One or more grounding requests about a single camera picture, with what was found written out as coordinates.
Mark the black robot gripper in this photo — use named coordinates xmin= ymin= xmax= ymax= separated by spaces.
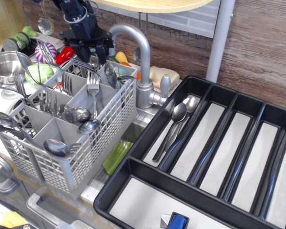
xmin=59 ymin=6 xmax=113 ymax=64

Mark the steel spoon back basket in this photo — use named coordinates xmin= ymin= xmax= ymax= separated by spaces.
xmin=104 ymin=62 xmax=117 ymax=89

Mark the steel spoon basket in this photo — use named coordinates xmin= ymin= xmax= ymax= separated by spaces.
xmin=104 ymin=62 xmax=117 ymax=89
xmin=78 ymin=119 xmax=101 ymax=135
xmin=0 ymin=112 xmax=18 ymax=128
xmin=43 ymin=139 xmax=71 ymax=157

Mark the large spoon basket centre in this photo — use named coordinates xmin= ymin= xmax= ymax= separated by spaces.
xmin=60 ymin=107 xmax=92 ymax=124

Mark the grey plastic cutlery basket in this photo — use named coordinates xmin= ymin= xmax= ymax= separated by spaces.
xmin=0 ymin=62 xmax=137 ymax=199

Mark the steel spoon middle basket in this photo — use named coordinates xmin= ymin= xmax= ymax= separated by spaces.
xmin=78 ymin=119 xmax=101 ymax=135

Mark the steel spoon front basket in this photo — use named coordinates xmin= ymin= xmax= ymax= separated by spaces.
xmin=43 ymin=139 xmax=71 ymax=157

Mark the steel spoon in tray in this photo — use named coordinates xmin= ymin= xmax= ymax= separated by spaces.
xmin=163 ymin=94 xmax=198 ymax=153
xmin=152 ymin=103 xmax=187 ymax=162

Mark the steel spoon left basket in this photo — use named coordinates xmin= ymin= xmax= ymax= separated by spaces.
xmin=0 ymin=112 xmax=18 ymax=128

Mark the black cutlery tray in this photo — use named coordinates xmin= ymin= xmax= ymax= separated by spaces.
xmin=93 ymin=76 xmax=286 ymax=229

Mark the blue object in tray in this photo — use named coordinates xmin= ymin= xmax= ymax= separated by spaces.
xmin=160 ymin=212 xmax=189 ymax=229

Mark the red toy pepper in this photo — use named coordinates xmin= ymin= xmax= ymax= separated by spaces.
xmin=55 ymin=46 xmax=75 ymax=65

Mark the yellow toy fruit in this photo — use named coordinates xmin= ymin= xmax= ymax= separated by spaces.
xmin=115 ymin=52 xmax=128 ymax=63

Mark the large steel fork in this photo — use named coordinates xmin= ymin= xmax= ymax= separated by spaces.
xmin=87 ymin=72 xmax=100 ymax=119

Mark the hanging steel ladle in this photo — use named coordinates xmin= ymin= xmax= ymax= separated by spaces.
xmin=133 ymin=12 xmax=148 ymax=66

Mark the purple white toy onion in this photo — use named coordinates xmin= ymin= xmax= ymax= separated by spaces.
xmin=34 ymin=42 xmax=57 ymax=64

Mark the long curved steel fork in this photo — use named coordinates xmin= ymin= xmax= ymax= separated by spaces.
xmin=37 ymin=40 xmax=61 ymax=70

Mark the hanging steel skimmer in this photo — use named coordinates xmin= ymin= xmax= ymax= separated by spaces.
xmin=38 ymin=0 xmax=54 ymax=35

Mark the beige toy bread slice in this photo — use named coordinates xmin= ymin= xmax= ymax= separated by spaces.
xmin=149 ymin=65 xmax=180 ymax=89

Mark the grey metal faucet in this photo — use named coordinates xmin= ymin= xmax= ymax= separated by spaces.
xmin=109 ymin=23 xmax=171 ymax=109

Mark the green label tin can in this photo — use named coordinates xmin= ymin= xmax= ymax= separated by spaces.
xmin=2 ymin=32 xmax=31 ymax=51

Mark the light wooden shelf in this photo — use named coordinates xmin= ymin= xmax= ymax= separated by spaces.
xmin=95 ymin=0 xmax=212 ymax=13

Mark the steel cooking pot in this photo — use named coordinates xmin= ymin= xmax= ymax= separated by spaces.
xmin=0 ymin=51 xmax=25 ymax=84

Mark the green dish sponge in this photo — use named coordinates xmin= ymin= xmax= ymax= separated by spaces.
xmin=102 ymin=142 xmax=133 ymax=176

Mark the grey metal post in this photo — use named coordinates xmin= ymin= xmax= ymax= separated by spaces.
xmin=206 ymin=0 xmax=235 ymax=83

